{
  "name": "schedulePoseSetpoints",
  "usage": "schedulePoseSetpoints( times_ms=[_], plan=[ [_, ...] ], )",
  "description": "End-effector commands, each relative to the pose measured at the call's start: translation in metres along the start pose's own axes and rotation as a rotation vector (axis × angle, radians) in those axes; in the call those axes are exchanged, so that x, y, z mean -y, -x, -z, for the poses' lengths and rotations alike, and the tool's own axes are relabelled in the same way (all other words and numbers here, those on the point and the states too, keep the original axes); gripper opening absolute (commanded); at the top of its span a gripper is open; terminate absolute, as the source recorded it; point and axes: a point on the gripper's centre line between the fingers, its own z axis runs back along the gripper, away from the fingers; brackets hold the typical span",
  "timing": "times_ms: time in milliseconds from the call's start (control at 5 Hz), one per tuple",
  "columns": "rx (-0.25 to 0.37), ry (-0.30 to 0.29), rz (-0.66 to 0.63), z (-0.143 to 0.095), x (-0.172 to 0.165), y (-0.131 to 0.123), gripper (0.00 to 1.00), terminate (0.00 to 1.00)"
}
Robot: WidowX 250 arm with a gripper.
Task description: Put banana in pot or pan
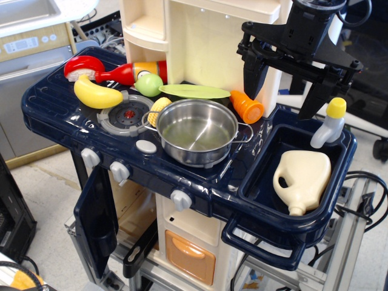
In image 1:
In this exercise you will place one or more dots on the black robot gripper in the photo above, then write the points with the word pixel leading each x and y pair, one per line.
pixel 301 47

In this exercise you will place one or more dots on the yellow toy banana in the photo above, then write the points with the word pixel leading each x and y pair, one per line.
pixel 96 96

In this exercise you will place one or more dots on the stainless steel pot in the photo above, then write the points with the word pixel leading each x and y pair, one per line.
pixel 197 132

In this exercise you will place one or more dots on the orange toy carrot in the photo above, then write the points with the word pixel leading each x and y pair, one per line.
pixel 249 110

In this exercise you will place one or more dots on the grey yellow toy faucet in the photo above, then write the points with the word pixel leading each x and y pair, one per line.
pixel 333 124

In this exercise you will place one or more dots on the green toy leaf plate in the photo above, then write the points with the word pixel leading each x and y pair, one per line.
pixel 194 91

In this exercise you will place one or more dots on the cream toy kitchen cabinet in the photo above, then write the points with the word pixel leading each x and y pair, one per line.
pixel 197 39

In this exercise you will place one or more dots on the cream toy jug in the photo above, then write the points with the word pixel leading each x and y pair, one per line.
pixel 300 179

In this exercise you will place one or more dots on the navy toy kitchen counter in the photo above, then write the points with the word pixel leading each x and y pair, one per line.
pixel 237 191

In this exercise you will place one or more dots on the yellow toy corn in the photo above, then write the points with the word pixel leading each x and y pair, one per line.
pixel 158 106

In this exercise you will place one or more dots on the green toy apple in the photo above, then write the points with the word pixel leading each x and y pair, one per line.
pixel 149 84

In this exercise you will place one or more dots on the grey oval button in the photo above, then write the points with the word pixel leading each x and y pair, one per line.
pixel 146 147

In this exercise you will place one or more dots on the grey stove knob right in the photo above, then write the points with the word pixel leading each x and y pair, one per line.
pixel 181 200

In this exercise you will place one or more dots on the grey stove knob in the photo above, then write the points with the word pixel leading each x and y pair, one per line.
pixel 90 158
pixel 181 200
pixel 120 172

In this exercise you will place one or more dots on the grey toy stove burner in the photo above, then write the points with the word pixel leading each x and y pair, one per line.
pixel 125 119

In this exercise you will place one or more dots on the red ketchup toy bottle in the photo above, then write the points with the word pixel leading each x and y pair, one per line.
pixel 128 74

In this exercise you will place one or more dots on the grey stove knob middle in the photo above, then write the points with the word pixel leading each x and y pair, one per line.
pixel 120 172

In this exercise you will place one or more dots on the orange toy drawer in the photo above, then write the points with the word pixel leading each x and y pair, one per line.
pixel 190 258

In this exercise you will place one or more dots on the grey stove knob left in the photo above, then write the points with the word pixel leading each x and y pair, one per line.
pixel 90 158

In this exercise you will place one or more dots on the navy toy oven door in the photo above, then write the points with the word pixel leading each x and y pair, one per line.
pixel 96 223

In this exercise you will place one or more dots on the wooden toy dishwasher cabinet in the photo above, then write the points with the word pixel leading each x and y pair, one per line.
pixel 36 37

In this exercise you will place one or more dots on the black computer case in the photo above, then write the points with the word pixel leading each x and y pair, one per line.
pixel 18 226

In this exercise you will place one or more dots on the yellow sponge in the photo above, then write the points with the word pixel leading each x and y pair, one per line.
pixel 22 281

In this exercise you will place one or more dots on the aluminium frame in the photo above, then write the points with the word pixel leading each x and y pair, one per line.
pixel 135 258

